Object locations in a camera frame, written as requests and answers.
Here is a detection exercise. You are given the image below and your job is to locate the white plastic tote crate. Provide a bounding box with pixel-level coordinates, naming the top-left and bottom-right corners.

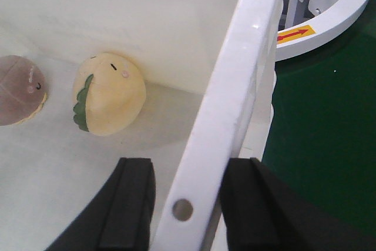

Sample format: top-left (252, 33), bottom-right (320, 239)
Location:
top-left (1, 0), bottom-right (273, 250)

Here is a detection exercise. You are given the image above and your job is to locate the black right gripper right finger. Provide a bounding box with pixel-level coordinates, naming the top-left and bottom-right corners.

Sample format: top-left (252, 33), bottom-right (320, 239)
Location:
top-left (220, 158), bottom-right (375, 250)

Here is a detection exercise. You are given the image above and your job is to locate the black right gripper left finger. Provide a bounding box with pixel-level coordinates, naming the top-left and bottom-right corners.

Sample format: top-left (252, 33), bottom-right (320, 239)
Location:
top-left (47, 158), bottom-right (155, 250)

